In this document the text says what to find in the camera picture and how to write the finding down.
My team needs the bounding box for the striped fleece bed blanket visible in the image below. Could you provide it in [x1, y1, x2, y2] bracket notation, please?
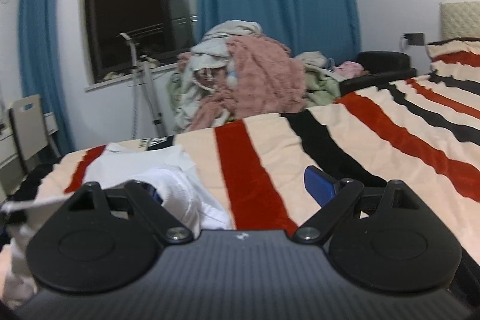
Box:
[0, 37, 480, 310]

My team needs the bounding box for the beige quilted headboard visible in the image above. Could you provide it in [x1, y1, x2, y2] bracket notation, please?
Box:
[439, 1, 480, 40]

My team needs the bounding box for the grey black chair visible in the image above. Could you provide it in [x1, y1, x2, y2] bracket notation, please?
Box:
[8, 94, 61, 175]

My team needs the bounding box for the silver tripod stand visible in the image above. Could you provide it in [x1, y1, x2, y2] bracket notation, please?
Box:
[120, 32, 167, 138]

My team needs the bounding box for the light green blanket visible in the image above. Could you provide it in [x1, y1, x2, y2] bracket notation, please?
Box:
[167, 64, 340, 111]

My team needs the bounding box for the pink fluffy blanket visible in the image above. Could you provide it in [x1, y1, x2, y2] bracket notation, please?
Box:
[185, 34, 306, 132]

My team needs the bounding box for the black wall socket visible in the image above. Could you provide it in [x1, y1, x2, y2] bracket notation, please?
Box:
[403, 32, 425, 46]

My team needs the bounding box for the left blue curtain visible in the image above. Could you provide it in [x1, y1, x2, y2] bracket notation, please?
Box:
[18, 0, 74, 155]

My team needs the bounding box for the black armchair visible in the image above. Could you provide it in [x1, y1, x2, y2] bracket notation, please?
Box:
[339, 51, 417, 97]

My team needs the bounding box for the white t-shirt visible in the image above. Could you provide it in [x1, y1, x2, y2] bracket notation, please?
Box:
[1, 143, 233, 309]

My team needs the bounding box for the white dresser desk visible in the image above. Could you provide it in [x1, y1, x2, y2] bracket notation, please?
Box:
[1, 112, 58, 195]

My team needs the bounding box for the pink garment on armchair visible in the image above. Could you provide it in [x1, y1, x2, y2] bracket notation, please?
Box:
[333, 61, 364, 79]

